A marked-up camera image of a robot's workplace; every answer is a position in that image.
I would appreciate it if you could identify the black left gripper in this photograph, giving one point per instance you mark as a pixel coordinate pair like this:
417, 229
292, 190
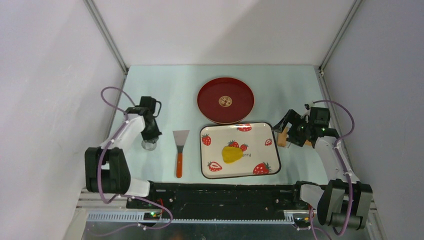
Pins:
155, 135

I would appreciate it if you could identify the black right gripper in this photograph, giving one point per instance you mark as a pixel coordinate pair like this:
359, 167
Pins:
292, 117

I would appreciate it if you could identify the wooden dough roller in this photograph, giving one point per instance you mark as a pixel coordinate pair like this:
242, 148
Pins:
282, 138

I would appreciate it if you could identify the white strawberry rectangular tray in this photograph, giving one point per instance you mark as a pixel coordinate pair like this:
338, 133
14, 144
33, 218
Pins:
256, 140

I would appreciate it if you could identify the yellow dough piece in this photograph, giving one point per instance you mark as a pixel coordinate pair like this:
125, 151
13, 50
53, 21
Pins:
231, 154

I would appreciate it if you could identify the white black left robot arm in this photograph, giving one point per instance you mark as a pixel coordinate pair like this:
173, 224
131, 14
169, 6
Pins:
106, 168

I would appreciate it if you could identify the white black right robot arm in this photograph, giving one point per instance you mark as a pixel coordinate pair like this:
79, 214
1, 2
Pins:
344, 203

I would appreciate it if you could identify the red round tray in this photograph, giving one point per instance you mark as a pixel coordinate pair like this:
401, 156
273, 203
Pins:
225, 100

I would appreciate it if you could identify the aluminium frame rail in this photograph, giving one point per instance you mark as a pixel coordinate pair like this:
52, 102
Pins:
117, 211

